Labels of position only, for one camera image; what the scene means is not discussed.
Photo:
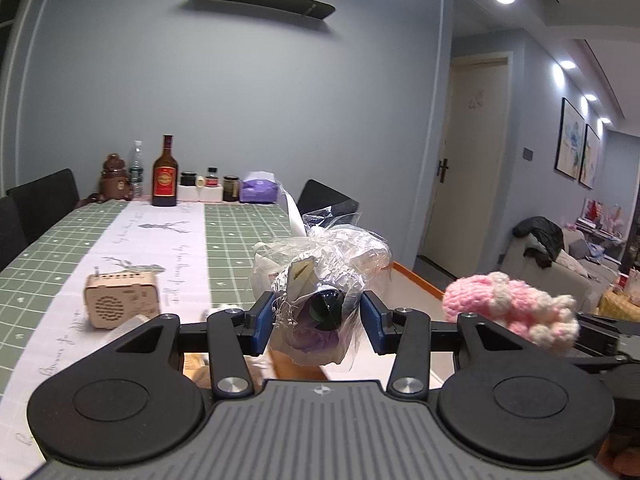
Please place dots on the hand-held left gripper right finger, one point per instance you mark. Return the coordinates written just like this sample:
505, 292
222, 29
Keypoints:
373, 323

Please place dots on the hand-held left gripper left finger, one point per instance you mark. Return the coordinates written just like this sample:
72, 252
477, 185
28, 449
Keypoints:
263, 321

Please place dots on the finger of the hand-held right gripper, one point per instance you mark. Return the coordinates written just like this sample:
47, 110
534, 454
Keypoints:
610, 330

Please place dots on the plastic-wrapped flower bouquet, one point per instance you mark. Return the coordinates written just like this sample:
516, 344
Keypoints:
320, 260

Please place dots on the pink crochet plush toy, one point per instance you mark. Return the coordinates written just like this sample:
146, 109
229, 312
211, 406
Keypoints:
480, 300

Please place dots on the yellow patterned cloth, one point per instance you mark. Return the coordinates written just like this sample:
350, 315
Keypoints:
620, 306

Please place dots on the beige sofa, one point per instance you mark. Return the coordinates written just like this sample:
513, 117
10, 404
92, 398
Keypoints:
520, 265

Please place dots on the black jacket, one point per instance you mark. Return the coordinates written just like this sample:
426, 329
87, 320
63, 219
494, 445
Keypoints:
542, 235

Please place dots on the purple tissue pack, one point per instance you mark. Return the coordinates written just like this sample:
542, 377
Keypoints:
259, 190

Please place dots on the black dining chair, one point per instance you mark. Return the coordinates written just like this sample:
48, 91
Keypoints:
45, 205
325, 200

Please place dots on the dark glass jar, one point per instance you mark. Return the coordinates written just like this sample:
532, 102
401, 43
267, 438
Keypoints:
230, 189

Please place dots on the wooden speaker box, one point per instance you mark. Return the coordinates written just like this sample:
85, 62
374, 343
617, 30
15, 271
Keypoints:
120, 295

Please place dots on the white storage box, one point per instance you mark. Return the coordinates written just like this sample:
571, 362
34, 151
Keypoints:
190, 194

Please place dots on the small red label bottle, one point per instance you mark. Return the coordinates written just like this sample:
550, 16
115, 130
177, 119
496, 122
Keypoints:
212, 178

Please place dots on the small cream jar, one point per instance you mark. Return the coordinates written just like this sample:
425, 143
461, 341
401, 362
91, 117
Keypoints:
201, 182

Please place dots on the black lidded jar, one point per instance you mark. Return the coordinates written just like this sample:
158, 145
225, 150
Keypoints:
188, 179

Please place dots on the cream door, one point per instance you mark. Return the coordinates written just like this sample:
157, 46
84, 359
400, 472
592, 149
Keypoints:
470, 185

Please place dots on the red label liquor bottle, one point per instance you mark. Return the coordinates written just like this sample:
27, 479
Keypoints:
165, 180

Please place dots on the clear water bottle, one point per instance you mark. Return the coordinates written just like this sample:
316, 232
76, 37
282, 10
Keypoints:
136, 170

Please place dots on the brown bear-shaped jar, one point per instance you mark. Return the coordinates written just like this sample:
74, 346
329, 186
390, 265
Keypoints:
115, 180

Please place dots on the framed wall picture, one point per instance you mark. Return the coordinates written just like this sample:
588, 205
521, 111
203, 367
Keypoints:
591, 160
569, 140

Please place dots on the grey wall switch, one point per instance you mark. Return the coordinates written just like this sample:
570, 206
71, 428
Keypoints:
528, 154

